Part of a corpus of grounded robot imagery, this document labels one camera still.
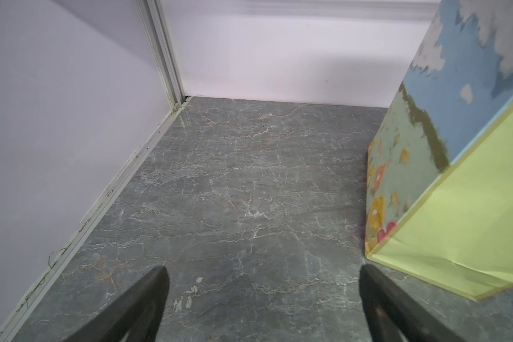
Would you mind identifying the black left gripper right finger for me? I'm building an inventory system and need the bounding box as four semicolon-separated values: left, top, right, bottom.
359;264;463;341

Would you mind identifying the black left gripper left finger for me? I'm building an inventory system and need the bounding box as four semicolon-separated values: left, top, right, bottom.
66;266;170;341

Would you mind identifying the floral paper gift bag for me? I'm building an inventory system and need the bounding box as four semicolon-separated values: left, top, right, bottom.
364;1;513;301

